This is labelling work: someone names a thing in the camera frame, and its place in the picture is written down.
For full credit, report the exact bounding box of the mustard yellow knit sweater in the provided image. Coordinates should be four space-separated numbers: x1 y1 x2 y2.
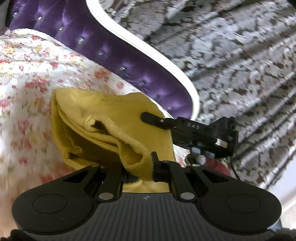
51 88 175 193

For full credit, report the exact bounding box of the red sleeve right forearm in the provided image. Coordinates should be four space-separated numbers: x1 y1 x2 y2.
184 153 233 178

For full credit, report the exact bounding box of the damask patterned curtain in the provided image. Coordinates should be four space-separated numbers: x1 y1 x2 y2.
100 1 295 189

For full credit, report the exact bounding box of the floral bedspread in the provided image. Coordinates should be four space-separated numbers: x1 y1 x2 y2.
0 28 188 237

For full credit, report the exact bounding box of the purple tufted headboard white frame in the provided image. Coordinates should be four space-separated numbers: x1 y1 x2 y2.
4 1 200 120

